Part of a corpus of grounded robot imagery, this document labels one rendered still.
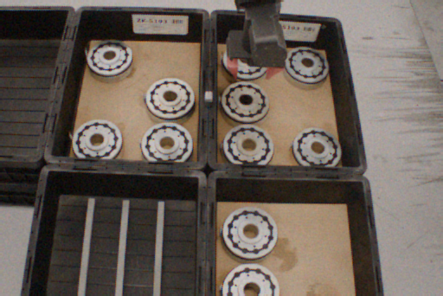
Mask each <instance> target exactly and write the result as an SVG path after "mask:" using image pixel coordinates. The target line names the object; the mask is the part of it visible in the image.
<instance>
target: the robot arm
mask: <svg viewBox="0 0 443 296"><path fill-rule="evenodd" d="M282 1H285V0H234V4H235V8H236V9H237V10H245V11H246V18H245V22H244V28H243V30H230V31H229V32H228V38H227V41H226V46H227V66H228V69H229V70H230V72H231V73H232V74H233V76H234V79H235V80H236V79H237V76H238V59H247V65H248V66H249V67H257V68H267V70H266V79H267V80H268V79H271V78H272V77H273V76H274V75H276V74H279V73H281V71H283V70H285V68H286V58H287V50H286V41H285V37H284V33H283V29H282V25H281V24H280V22H279V13H280V10H281V7H282V5H281V2H282Z"/></svg>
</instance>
